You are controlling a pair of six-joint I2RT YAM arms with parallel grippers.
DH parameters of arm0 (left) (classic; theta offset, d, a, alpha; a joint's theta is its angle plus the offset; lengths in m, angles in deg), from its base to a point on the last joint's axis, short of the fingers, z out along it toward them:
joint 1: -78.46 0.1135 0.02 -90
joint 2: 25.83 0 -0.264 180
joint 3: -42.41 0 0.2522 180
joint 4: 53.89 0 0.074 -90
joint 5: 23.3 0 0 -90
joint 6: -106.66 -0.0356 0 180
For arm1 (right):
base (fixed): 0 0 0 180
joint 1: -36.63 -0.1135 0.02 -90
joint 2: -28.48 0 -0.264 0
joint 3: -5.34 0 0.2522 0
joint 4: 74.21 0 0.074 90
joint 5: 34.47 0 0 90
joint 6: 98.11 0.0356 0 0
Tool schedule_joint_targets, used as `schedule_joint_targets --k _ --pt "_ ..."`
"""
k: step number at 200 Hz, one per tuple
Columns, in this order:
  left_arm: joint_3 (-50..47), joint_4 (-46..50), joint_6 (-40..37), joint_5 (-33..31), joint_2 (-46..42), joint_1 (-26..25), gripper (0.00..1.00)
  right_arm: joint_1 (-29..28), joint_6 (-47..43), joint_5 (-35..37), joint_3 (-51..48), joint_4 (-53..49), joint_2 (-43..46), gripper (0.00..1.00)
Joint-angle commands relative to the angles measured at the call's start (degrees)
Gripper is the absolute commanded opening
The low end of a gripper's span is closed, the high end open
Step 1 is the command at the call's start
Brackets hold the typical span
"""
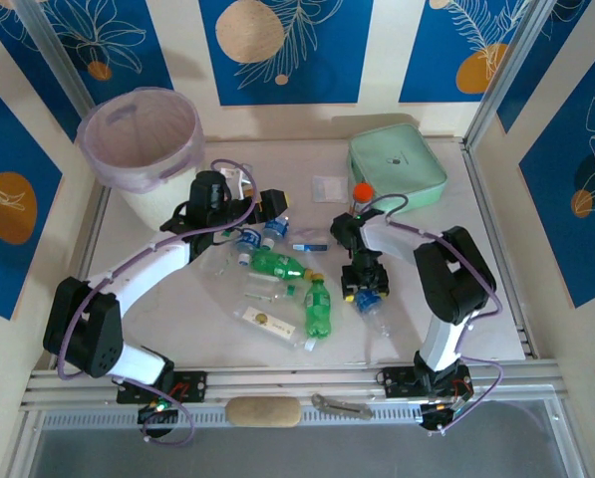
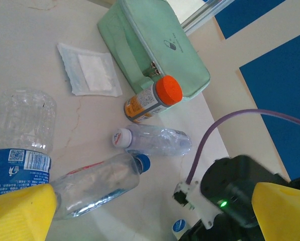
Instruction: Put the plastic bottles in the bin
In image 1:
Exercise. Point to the green plastic bottle yellow cap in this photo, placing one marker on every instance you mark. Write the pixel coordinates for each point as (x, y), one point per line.
(277, 266)
(317, 309)

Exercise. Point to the small blue carton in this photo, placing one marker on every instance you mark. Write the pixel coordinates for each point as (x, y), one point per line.
(309, 246)

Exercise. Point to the clear crushed plastic bottle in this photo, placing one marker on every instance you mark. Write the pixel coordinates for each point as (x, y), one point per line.
(214, 264)

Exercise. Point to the clear bottle green cap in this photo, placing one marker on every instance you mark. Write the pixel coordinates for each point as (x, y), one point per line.
(269, 296)

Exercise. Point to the clear bottle white label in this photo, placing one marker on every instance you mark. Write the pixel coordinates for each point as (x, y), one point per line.
(264, 318)

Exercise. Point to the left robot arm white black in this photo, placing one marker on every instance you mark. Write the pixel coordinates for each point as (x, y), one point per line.
(147, 266)

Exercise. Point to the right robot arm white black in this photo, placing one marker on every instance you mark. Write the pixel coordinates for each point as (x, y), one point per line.
(391, 241)

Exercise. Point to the white plastic waste bin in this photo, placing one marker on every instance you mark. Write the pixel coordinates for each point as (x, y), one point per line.
(147, 209)

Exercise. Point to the pink bin liner bag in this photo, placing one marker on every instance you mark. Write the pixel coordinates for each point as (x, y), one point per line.
(127, 139)

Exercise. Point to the small clear plastic bag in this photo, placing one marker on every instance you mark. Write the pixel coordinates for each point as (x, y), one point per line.
(329, 188)

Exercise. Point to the orange capped pill bottle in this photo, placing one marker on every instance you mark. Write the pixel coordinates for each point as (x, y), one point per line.
(363, 191)

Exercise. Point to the metal wrench tool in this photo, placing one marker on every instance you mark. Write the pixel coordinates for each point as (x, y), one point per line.
(344, 408)

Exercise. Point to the mint green zip case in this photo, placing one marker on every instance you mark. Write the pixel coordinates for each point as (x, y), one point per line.
(396, 159)

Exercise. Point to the beige oval pad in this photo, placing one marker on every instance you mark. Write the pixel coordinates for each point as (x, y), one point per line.
(262, 412)

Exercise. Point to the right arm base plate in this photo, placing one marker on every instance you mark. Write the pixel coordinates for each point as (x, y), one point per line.
(396, 382)

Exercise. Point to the aluminium front frame rail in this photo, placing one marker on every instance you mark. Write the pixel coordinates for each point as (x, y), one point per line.
(287, 381)

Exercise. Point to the aluminium side rail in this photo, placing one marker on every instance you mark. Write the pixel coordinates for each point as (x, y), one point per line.
(489, 209)
(90, 229)

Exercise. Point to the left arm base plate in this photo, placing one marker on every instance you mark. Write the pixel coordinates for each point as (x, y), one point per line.
(192, 386)

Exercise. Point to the aluminium frame post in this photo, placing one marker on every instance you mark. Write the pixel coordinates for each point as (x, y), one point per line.
(517, 50)
(54, 50)

